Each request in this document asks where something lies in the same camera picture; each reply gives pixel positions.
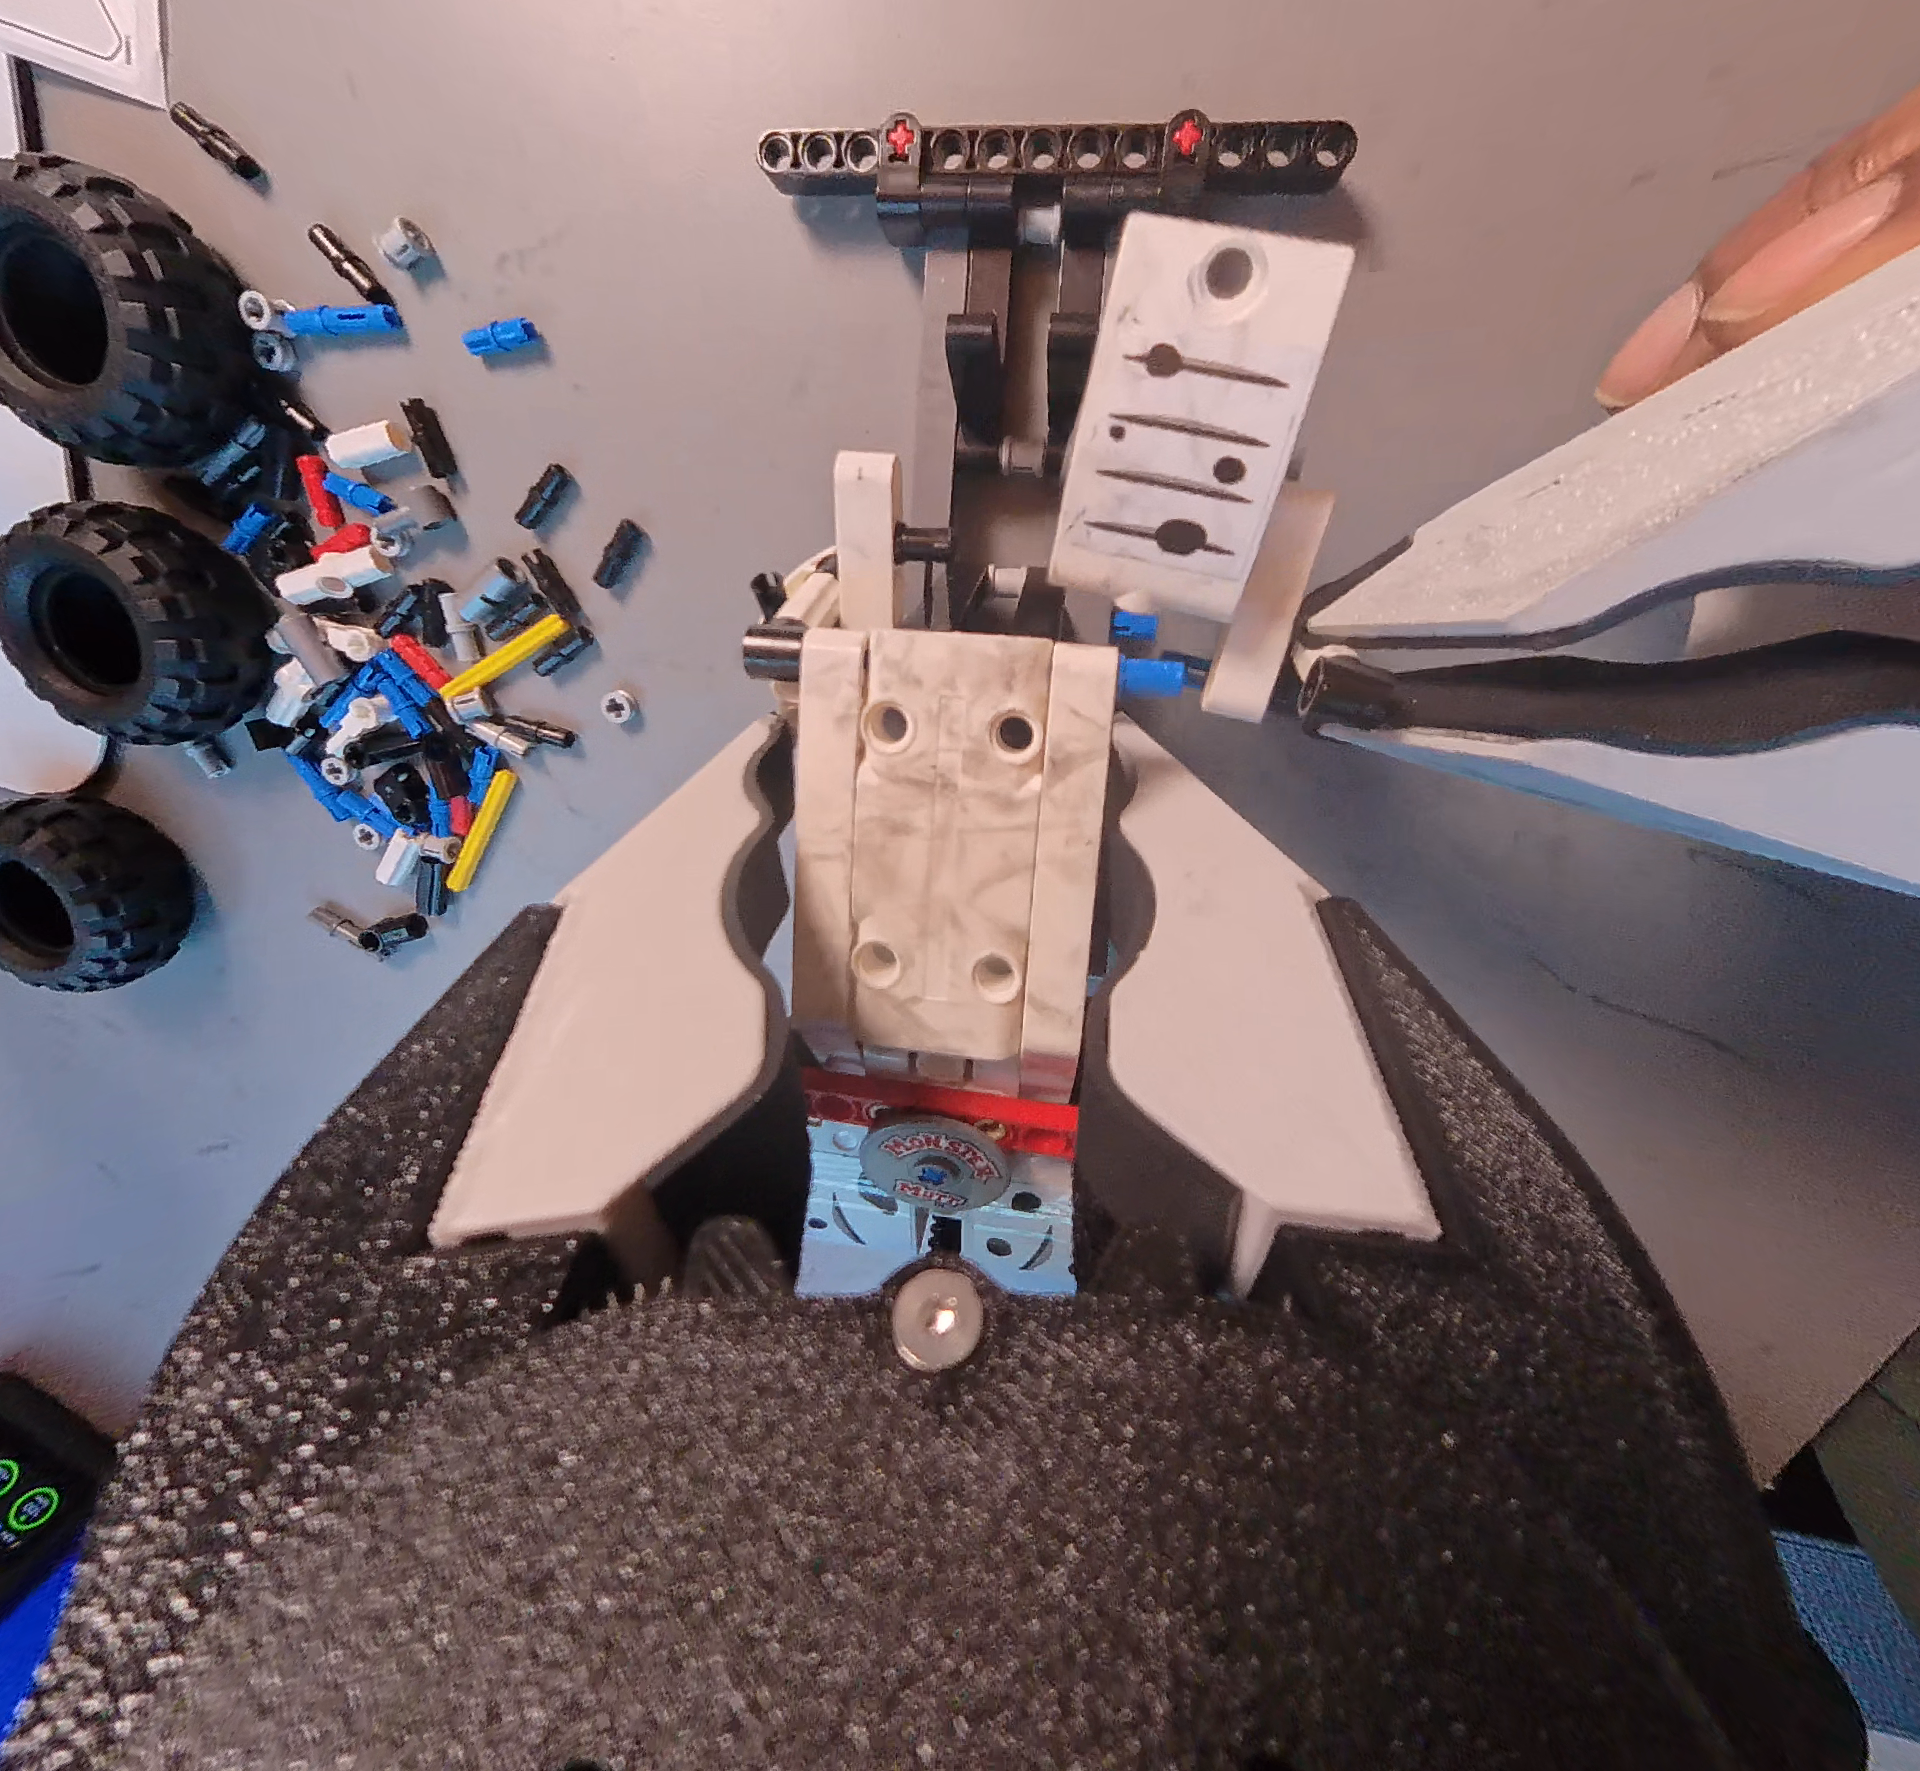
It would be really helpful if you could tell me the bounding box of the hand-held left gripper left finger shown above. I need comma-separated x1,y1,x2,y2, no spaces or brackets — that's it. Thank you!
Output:
427,716,792,1285

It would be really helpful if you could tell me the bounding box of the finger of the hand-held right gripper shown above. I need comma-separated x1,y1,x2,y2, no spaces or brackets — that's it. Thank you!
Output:
1294,283,1920,648
1315,628,1920,892

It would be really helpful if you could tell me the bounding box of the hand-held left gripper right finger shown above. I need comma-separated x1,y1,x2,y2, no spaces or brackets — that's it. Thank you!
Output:
1084,720,1445,1302

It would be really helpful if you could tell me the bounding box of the white toy truck model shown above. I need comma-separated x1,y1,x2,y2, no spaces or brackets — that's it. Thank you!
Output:
742,119,1407,1299

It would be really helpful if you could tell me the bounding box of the grey desk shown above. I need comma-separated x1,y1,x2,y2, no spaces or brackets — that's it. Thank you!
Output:
0,0,1920,1490

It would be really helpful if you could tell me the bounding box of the person's right hand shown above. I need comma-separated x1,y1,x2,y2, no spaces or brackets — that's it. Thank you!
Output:
1594,83,1920,414

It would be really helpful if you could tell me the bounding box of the pile of small brick parts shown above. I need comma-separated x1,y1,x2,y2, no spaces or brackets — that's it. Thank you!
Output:
163,99,654,964

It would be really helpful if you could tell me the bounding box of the black rubber toy tyre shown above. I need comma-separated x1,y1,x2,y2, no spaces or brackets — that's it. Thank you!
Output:
0,500,281,749
0,152,281,473
0,793,202,994

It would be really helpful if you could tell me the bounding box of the black timer with green display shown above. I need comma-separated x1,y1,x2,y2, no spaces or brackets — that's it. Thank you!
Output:
0,1373,118,1627

